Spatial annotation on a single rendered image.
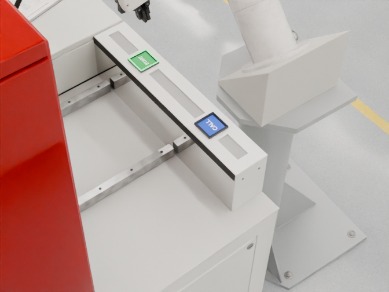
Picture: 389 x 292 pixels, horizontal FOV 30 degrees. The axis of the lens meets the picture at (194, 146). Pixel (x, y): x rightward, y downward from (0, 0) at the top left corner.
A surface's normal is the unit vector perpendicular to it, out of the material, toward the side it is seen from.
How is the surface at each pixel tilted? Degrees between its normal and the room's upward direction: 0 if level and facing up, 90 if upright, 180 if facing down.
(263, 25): 53
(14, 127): 90
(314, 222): 0
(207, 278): 90
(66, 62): 90
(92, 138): 0
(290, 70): 90
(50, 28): 0
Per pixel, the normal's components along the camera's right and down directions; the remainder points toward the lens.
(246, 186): 0.62, 0.62
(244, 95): -0.81, 0.44
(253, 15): -0.26, 0.31
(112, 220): 0.02, -0.62
